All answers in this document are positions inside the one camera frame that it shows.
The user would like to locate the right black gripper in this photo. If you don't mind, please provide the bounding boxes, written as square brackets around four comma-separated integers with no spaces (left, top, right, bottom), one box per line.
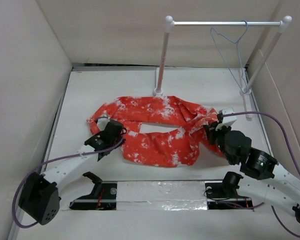
[203,120,235,165]

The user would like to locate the red white patterned trousers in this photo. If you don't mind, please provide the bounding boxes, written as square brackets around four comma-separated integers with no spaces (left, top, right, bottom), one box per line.
[86,96,223,168]

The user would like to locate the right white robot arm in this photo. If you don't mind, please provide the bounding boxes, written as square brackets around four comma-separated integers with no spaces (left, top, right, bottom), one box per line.
[203,121,300,224]

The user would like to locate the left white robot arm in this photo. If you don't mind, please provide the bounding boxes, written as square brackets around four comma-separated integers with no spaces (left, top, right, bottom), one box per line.
[18,119,127,225]

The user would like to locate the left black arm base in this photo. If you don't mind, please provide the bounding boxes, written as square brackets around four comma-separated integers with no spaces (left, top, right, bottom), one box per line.
[69,172,118,211]

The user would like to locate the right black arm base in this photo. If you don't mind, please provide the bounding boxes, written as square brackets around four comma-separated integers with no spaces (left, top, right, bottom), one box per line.
[203,171,253,210]

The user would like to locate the silver foil tape strip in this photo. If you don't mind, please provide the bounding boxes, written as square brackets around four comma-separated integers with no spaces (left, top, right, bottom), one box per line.
[116,180,208,211]

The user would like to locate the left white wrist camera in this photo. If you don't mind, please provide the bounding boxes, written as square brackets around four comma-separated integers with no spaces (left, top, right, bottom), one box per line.
[95,115,111,128]

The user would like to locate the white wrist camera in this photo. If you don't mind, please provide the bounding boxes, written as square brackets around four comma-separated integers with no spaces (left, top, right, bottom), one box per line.
[95,115,111,128]
[216,106,237,129]

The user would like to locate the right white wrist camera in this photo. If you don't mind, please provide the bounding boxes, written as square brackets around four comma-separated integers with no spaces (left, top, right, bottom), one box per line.
[216,106,237,129]

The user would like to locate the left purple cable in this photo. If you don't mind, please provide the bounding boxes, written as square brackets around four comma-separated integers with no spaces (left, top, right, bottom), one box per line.
[11,116,128,229]

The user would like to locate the purple cable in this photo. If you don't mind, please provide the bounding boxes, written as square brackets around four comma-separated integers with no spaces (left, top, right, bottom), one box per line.
[223,111,300,238]
[11,116,128,229]

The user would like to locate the blue wire hanger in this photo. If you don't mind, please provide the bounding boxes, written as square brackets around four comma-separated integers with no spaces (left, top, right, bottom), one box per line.
[209,20,249,94]

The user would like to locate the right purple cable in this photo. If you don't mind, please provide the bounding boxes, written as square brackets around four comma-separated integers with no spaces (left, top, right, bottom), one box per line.
[223,111,300,238]

